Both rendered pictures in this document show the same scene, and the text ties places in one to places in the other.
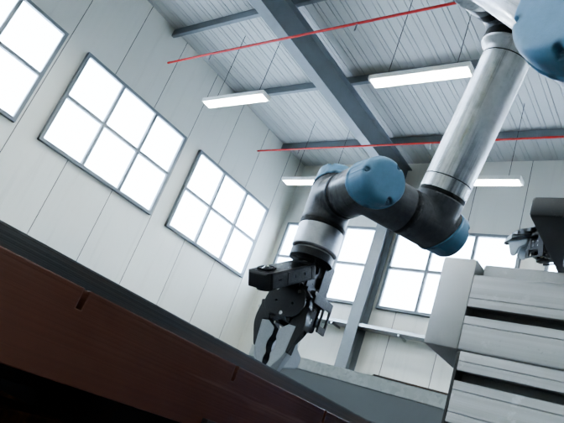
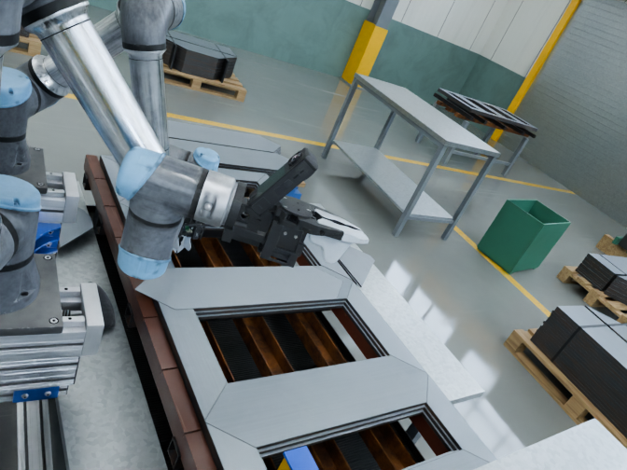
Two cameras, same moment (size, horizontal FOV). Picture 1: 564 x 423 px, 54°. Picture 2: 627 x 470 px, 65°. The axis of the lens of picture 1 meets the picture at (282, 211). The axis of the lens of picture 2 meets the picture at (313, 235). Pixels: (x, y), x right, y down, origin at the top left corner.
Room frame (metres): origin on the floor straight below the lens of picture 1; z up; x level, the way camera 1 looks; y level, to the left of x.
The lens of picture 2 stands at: (1.39, -1.29, 1.77)
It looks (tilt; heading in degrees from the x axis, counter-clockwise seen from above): 27 degrees down; 98
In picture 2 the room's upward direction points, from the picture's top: 24 degrees clockwise
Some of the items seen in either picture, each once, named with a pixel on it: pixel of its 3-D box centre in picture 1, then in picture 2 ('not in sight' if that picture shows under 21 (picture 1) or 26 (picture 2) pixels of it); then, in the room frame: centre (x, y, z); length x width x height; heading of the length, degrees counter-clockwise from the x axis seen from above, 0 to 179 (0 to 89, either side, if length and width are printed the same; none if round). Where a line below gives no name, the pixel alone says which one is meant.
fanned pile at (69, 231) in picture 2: not in sight; (71, 218); (0.40, 0.00, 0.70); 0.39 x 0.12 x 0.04; 140
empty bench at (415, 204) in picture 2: not in sight; (400, 155); (1.15, 3.54, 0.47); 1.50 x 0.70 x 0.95; 137
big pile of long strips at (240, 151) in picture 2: not in sight; (223, 150); (0.50, 0.86, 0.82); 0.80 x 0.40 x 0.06; 50
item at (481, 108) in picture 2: not in sight; (475, 134); (1.87, 6.69, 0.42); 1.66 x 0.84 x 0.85; 47
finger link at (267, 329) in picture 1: (270, 353); (186, 243); (0.86, -0.06, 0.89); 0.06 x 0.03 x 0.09; 140
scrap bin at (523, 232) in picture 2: not in sight; (521, 234); (2.55, 3.62, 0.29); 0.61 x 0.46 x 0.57; 57
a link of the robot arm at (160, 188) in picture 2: not in sight; (161, 184); (1.09, -0.72, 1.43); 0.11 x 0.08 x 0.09; 22
